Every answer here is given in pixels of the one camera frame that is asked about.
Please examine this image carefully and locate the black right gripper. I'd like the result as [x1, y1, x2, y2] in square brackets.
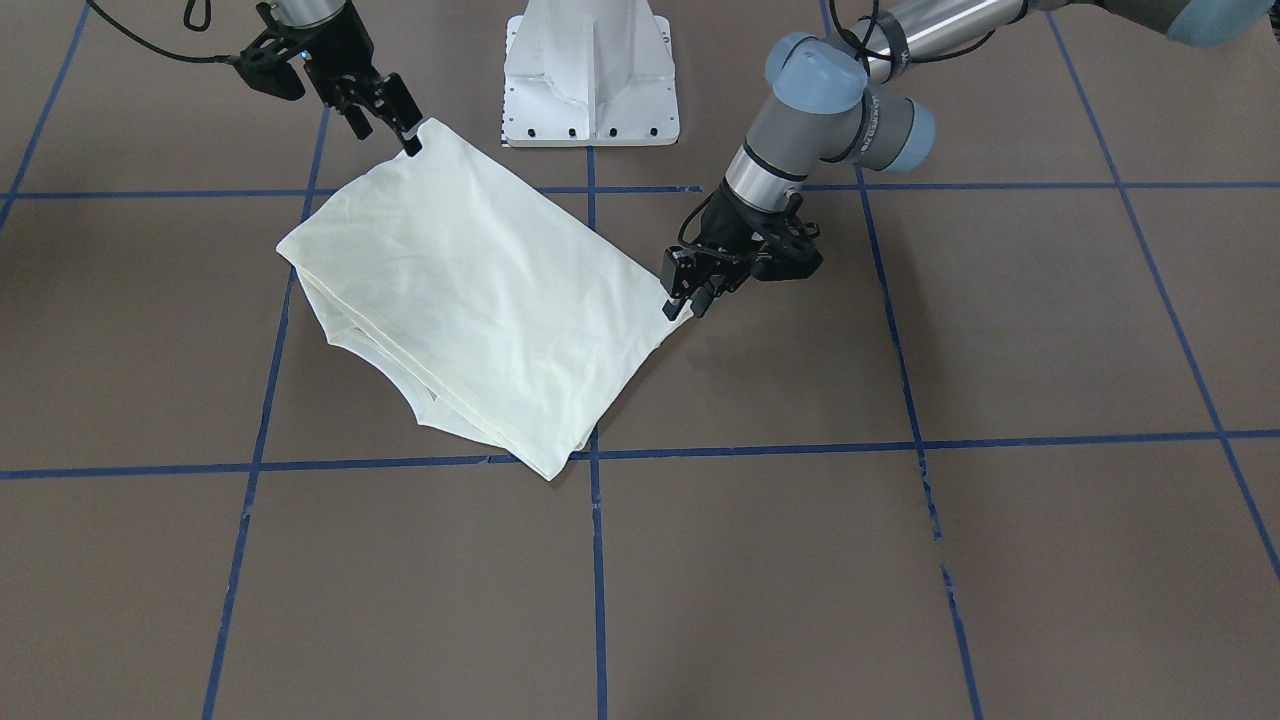
[230, 5, 422, 158]

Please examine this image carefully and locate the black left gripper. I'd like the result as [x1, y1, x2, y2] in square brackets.
[660, 182, 823, 322]

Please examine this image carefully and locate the cream long-sleeve cat shirt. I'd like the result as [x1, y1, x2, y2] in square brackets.
[276, 118, 690, 480]

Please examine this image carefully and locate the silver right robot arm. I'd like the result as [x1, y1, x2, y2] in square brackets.
[232, 1, 422, 158]

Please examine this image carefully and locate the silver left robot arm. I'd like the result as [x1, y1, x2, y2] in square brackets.
[660, 1, 1060, 320]

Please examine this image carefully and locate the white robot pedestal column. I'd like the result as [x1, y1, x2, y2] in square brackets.
[500, 1, 681, 149]

